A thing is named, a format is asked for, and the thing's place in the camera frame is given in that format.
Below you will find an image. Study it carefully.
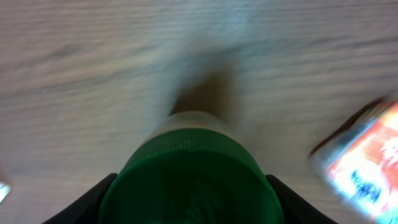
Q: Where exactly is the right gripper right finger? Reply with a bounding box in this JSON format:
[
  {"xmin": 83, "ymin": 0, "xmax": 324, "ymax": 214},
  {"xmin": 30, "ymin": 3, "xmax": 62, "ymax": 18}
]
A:
[{"xmin": 266, "ymin": 175, "xmax": 337, "ymax": 224}]

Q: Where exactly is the green lid jar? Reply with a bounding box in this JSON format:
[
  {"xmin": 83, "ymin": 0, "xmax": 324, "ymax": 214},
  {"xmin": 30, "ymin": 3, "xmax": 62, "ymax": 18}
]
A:
[{"xmin": 98, "ymin": 111, "xmax": 284, "ymax": 224}]

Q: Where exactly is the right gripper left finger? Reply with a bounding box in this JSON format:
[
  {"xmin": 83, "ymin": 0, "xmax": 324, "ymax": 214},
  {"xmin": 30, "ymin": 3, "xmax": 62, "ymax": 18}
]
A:
[{"xmin": 44, "ymin": 173, "xmax": 118, "ymax": 224}]

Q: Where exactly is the orange small packet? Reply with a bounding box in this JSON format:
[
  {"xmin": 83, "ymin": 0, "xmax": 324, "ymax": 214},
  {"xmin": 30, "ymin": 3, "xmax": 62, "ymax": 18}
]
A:
[{"xmin": 310, "ymin": 96, "xmax": 397, "ymax": 223}]

